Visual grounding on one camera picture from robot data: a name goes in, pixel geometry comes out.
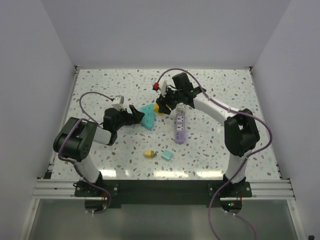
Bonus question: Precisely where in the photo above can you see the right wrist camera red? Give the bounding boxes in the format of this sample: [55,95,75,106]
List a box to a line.
[152,79,168,97]

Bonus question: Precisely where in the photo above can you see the yellow small plug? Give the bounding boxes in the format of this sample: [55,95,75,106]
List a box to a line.
[143,150,157,158]

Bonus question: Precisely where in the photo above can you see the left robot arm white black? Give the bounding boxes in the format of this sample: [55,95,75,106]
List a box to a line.
[53,104,145,196]

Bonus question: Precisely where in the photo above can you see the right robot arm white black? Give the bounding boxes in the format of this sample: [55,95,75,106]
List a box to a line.
[152,71,260,197]

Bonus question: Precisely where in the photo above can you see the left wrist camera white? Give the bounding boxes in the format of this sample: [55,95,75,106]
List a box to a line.
[111,95,125,111]

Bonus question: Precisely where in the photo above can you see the teal triangular socket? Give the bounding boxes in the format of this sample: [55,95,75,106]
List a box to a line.
[138,104,155,131]

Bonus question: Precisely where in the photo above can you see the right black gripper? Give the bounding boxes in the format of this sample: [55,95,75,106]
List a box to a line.
[156,85,183,115]

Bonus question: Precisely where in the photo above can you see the yellow cube socket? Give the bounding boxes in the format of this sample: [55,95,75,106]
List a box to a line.
[153,103,167,116]

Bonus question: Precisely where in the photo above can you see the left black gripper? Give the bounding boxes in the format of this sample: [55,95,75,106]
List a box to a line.
[113,104,144,132]

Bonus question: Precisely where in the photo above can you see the aluminium frame rail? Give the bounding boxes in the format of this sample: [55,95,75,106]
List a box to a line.
[31,179,295,200]

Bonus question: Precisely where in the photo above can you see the teal small plug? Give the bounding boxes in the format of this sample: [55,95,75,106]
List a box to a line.
[161,150,173,162]

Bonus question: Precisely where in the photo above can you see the purple power strip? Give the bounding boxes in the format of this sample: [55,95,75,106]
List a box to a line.
[174,113,186,144]

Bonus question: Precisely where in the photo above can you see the white coiled power cord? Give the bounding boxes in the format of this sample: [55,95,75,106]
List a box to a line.
[175,102,188,115]

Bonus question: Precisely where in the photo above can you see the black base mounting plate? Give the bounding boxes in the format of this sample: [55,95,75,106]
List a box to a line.
[73,179,253,210]

